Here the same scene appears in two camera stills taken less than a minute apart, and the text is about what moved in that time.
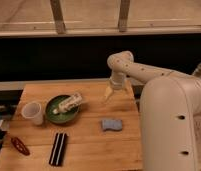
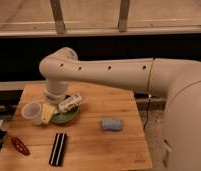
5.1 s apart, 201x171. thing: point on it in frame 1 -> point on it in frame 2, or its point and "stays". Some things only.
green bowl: [60, 117] stays
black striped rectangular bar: [58, 149] stays
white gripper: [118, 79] -> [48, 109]
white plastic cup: [33, 110] stays
